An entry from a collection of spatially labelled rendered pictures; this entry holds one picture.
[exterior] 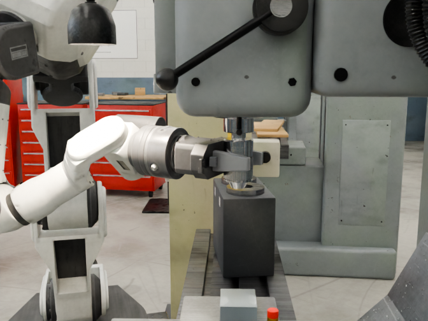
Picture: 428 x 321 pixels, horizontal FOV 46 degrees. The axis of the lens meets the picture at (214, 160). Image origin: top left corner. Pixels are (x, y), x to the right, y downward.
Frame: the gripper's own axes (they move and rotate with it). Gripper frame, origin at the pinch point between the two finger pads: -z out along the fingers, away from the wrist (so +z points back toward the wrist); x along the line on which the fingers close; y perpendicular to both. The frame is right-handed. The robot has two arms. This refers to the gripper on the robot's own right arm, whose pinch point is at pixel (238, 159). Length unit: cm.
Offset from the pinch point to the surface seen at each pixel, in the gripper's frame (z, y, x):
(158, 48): 10.3, -17.1, -6.9
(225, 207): 14.5, 16.3, 25.9
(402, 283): -23.6, 25.9, 25.5
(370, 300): 12, 123, 225
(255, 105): -5.9, -9.4, -8.0
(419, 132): 54, 105, 966
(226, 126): 1.2, -5.4, -2.1
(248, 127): -2.0, -5.3, -1.0
